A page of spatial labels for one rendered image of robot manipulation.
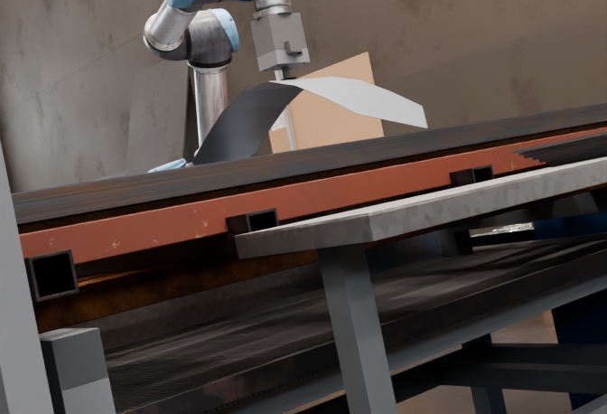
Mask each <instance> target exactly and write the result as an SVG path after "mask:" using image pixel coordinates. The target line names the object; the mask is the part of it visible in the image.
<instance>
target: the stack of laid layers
mask: <svg viewBox="0 0 607 414"><path fill-rule="evenodd" d="M605 121H607V103H602V104H596V105H591V106H584V107H579V108H568V109H561V110H556V111H549V112H544V113H537V114H532V115H525V116H520V117H513V118H503V119H496V120H491V121H484V122H479V123H472V124H467V125H460V126H455V127H444V128H437V129H432V130H426V131H420V132H414V133H408V134H402V135H396V136H385V137H379V138H373V139H367V140H361V141H355V142H349V143H343V144H337V145H331V146H320V147H314V148H308V149H302V150H296V151H290V152H284V153H278V154H272V155H262V156H255V157H250V158H243V159H238V160H232V161H226V162H219V163H214V164H207V165H196V166H190V167H184V168H178V169H173V170H166V171H161V172H154V173H149V174H138V175H131V176H126V177H119V178H114V179H107V180H102V181H96V182H90V183H79V184H73V185H67V186H61V187H55V188H49V189H43V190H37V191H30V192H25V193H14V194H11V195H12V200H13V205H14V214H15V218H16V223H17V225H22V224H27V223H33V222H37V221H47V220H52V219H58V218H63V217H68V216H73V215H79V214H83V213H89V212H98V211H104V210H109V209H114V208H119V207H125V206H129V205H135V204H140V203H145V202H155V201H160V200H165V199H171V198H175V197H181V196H186V195H191V194H196V193H206V192H211V191H217V190H221V189H227V188H232V187H237V186H242V185H248V184H253V183H263V182H267V181H273V180H278V179H283V178H288V177H294V176H298V175H304V174H313V173H319V172H324V171H329V170H334V169H340V168H344V167H350V166H355V165H364V164H370V163H375V162H380V161H386V160H390V159H396V158H401V157H406V156H411V155H421V154H426V153H432V152H436V151H442V150H447V149H452V148H457V147H463V146H472V145H478V144H482V143H488V142H493V141H498V140H503V139H509V138H513V137H519V136H528V135H534V134H539V133H544V132H549V131H554V130H559V129H565V128H569V127H579V126H584V125H590V124H595V123H600V122H605Z"/></svg>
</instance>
